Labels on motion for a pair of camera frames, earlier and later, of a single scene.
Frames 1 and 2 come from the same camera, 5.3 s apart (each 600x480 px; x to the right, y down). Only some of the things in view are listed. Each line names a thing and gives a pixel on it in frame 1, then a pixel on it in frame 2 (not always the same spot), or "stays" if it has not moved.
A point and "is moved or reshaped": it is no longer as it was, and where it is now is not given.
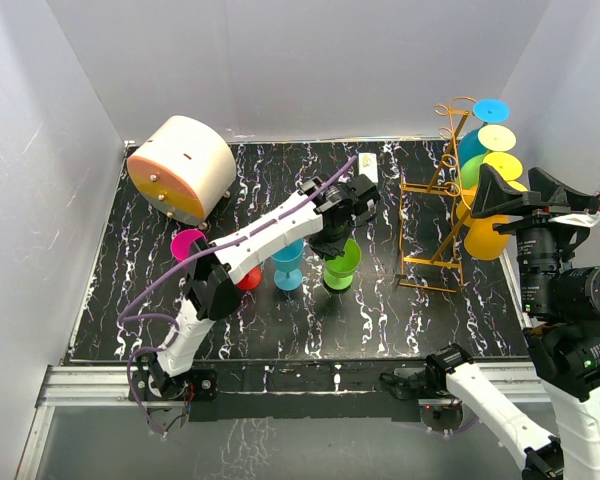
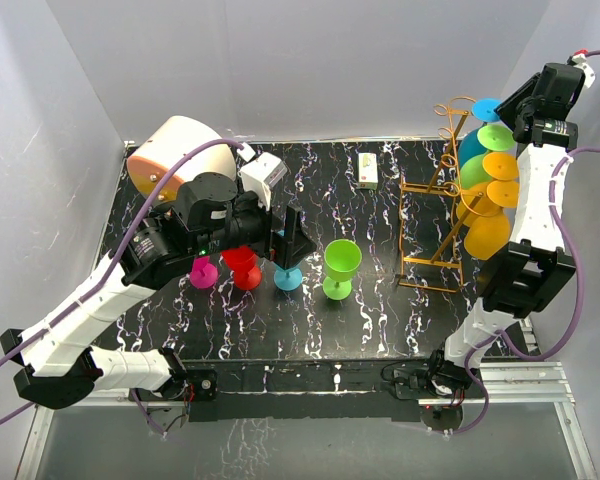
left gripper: x=325 y=249 → x=289 y=249
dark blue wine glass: x=486 y=111 stays
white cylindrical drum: x=183 y=168 stays
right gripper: x=493 y=195 → x=506 y=110
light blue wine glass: x=287 y=262 stays
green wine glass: x=339 y=270 is moved or reshaped
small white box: x=368 y=166 stays
